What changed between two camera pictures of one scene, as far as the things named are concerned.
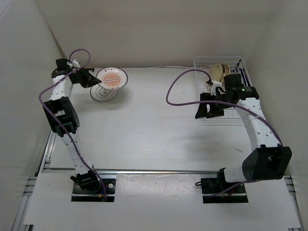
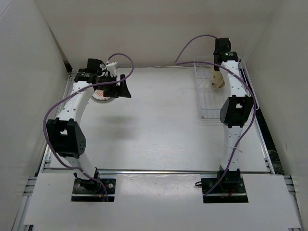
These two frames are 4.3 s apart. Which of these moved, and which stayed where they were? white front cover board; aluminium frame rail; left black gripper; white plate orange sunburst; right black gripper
Moved: right black gripper; white plate orange sunburst; left black gripper
Stayed: white front cover board; aluminium frame rail
